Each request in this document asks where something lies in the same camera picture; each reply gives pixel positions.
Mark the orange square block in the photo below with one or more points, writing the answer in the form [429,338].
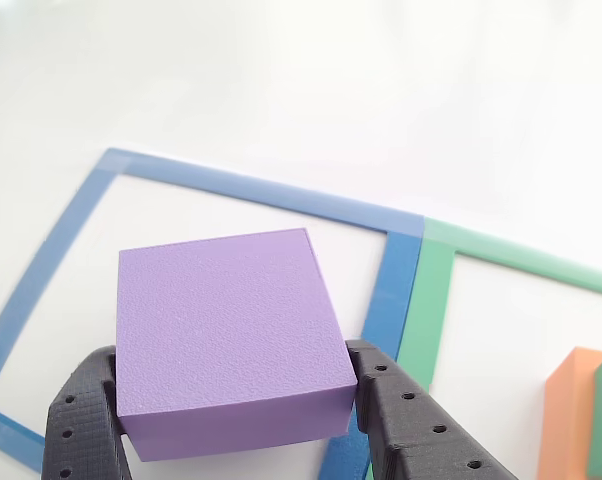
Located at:
[566,415]

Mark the purple square block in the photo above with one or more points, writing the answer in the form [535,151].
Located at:
[231,325]

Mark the green tape square frame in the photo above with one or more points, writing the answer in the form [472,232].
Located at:
[426,310]

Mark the blue tape square frame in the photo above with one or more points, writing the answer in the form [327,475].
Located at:
[261,195]

